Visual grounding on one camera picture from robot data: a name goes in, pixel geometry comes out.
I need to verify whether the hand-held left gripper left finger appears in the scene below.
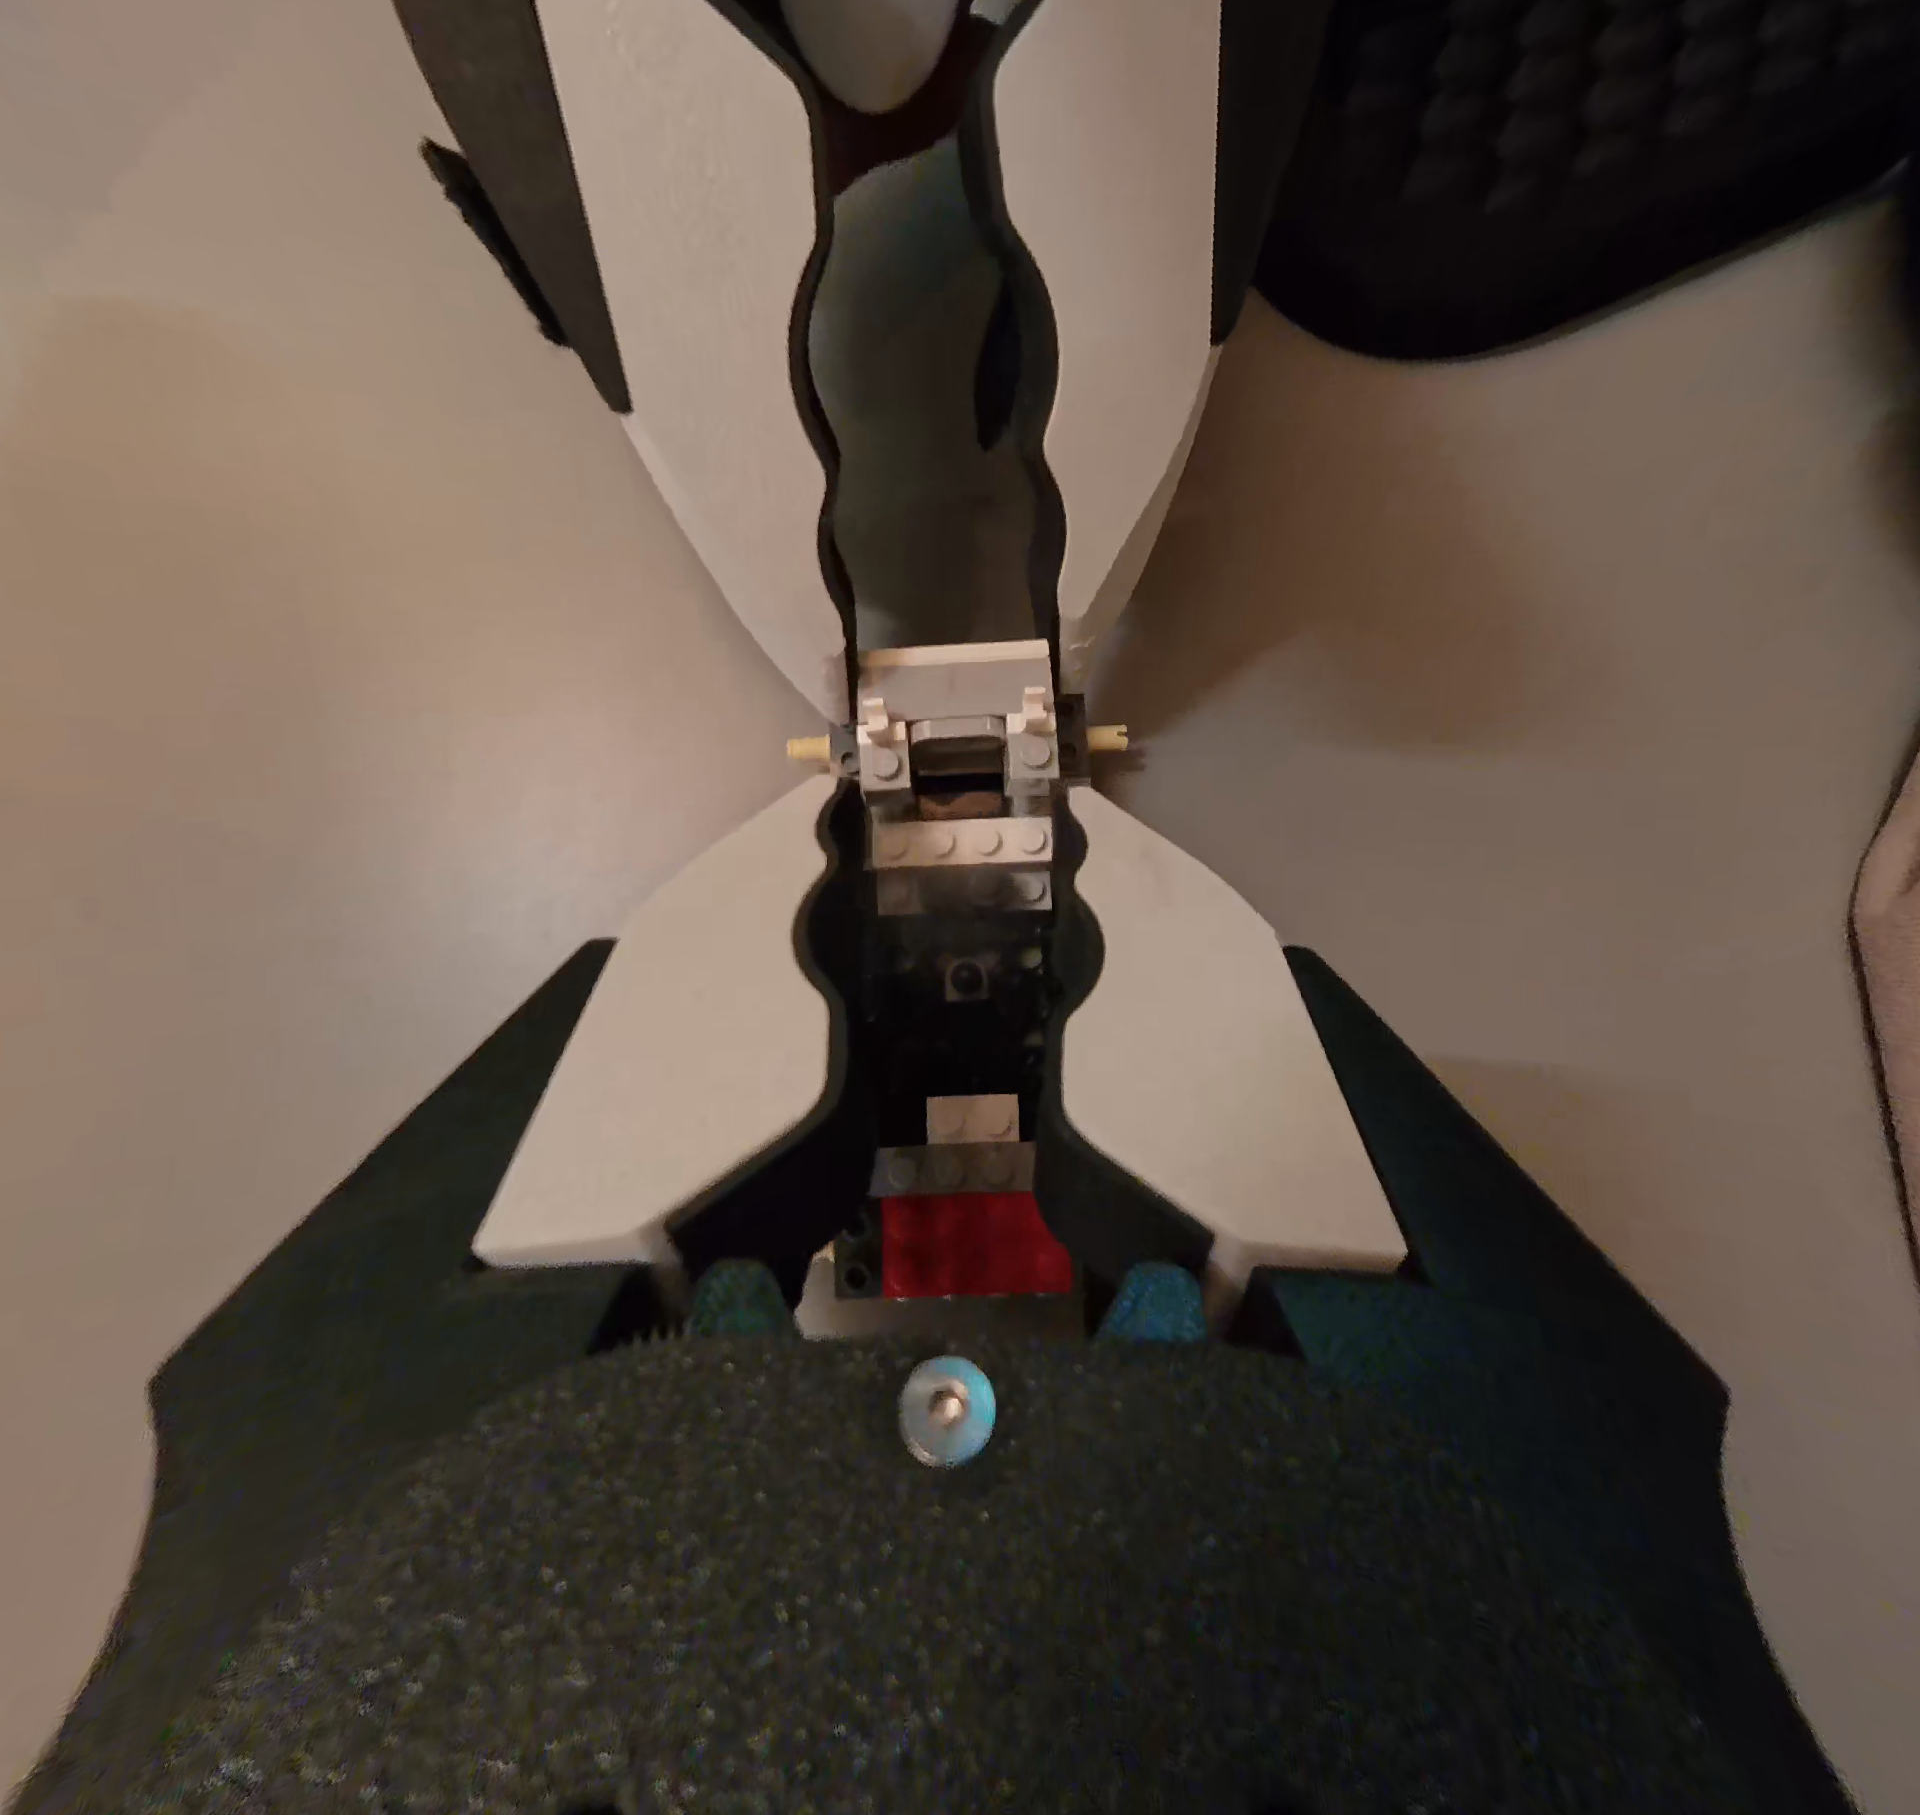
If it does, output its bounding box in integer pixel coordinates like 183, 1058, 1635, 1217
473, 778, 879, 1269

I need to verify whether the person's beige garment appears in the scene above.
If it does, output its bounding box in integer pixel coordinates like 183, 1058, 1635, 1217
1852, 765, 1920, 1336

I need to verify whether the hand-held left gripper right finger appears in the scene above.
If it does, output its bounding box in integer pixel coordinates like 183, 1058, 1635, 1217
1035, 781, 1438, 1283

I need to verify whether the toy brick car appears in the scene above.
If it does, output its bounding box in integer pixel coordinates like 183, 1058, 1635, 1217
786, 638, 1138, 1345

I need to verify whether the white desk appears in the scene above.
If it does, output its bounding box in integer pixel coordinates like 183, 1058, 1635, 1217
0, 0, 1920, 1771

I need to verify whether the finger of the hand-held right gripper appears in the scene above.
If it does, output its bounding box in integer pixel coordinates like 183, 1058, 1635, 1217
967, 0, 1230, 650
523, 0, 869, 708

